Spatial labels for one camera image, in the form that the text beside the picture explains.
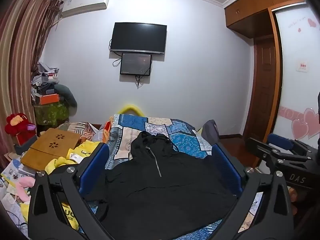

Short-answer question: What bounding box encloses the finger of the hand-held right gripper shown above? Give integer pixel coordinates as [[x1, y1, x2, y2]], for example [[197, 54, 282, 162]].
[[267, 133, 319, 157], [245, 137, 313, 174]]

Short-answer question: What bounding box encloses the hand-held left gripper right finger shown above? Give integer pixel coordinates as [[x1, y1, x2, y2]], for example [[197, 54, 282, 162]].
[[212, 142, 295, 240]]

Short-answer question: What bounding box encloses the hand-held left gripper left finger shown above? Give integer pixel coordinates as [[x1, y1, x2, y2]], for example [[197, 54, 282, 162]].
[[27, 142, 110, 240]]

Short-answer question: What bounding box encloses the black zip hoodie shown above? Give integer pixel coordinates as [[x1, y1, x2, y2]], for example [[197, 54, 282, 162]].
[[82, 131, 242, 240]]

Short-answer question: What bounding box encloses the pile of grey clothes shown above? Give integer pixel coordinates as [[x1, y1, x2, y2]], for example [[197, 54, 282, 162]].
[[30, 61, 60, 98]]

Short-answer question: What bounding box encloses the person's right hand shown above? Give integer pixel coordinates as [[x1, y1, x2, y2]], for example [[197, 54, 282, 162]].
[[288, 187, 302, 217]]

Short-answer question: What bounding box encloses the yellow garment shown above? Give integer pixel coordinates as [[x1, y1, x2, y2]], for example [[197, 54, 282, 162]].
[[20, 140, 102, 232]]

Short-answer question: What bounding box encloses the striped plaid cloth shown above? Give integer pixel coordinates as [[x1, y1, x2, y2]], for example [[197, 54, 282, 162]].
[[62, 121, 110, 143]]

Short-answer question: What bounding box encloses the grey cushion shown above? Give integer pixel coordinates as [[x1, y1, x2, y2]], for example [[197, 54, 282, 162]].
[[201, 119, 220, 146]]

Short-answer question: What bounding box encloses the white heart-sticker wardrobe door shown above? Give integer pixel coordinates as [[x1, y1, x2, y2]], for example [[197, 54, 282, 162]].
[[271, 4, 320, 143]]

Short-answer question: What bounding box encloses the wooden lap desk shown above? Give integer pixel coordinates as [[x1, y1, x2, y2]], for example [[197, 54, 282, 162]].
[[20, 127, 82, 173]]

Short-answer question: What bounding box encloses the blue patchwork blanket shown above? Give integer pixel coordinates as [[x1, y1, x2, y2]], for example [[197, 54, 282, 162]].
[[77, 114, 265, 240]]

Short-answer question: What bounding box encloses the brown wooden door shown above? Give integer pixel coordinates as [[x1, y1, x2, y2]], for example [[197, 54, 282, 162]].
[[243, 36, 276, 137]]

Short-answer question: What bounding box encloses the green patterned box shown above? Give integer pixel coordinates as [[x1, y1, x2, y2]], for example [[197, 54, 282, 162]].
[[34, 102, 70, 126]]

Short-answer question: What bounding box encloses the grey box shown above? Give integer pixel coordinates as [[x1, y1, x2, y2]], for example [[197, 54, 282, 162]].
[[14, 135, 38, 156]]

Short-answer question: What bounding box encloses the pink cloth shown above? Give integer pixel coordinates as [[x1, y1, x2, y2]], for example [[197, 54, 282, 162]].
[[14, 176, 36, 203]]

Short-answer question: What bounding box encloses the dark green cushion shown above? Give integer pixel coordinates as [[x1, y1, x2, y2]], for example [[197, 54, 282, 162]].
[[53, 84, 78, 117]]

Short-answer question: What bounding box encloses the square pink paper sticker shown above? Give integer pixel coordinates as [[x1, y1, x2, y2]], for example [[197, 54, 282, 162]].
[[295, 59, 311, 73]]

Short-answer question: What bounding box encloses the orange box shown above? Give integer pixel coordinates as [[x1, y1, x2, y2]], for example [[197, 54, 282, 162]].
[[39, 94, 61, 105]]

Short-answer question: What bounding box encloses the pile of printed papers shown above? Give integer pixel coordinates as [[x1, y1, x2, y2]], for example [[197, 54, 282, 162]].
[[0, 158, 38, 233]]

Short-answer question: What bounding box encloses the red plush toy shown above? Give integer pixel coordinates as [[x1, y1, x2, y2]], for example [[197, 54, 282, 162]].
[[4, 112, 37, 146]]

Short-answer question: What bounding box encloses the small black monitor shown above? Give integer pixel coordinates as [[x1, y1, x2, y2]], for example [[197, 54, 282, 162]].
[[120, 52, 152, 76]]

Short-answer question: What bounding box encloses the wooden wardrobe cabinet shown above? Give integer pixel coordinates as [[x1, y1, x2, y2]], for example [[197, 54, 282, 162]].
[[224, 0, 308, 137]]

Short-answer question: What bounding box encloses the striped brown curtain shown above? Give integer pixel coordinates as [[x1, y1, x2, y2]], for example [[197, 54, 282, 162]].
[[0, 0, 63, 172]]

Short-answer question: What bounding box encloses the white air conditioner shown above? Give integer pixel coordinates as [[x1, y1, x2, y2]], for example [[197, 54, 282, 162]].
[[61, 0, 111, 18]]

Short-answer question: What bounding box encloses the yellow plastic ring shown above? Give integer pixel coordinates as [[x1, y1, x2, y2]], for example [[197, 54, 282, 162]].
[[117, 104, 146, 117]]

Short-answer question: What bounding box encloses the black wall television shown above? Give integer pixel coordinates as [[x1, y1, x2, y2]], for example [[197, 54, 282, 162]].
[[110, 22, 167, 55]]

